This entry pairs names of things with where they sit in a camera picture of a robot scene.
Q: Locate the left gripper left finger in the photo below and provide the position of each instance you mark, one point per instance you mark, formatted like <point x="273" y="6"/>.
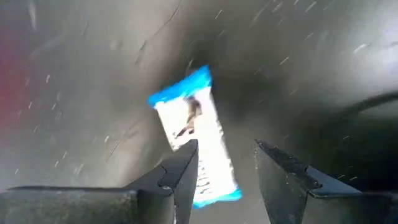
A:
<point x="161" y="199"/>

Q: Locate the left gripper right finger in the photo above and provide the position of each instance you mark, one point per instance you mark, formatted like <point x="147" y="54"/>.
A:
<point x="295" y="193"/>

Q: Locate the white blue Hershey's bar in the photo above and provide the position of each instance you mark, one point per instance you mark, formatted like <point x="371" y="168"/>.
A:
<point x="205" y="130"/>

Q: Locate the red Skittles pack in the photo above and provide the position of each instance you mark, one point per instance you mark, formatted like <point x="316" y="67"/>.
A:
<point x="7" y="90"/>

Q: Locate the black plastic bucket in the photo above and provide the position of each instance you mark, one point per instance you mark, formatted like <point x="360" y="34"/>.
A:
<point x="357" y="149"/>

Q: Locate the black table mat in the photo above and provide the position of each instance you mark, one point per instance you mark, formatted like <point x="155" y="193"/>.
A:
<point x="93" y="77"/>

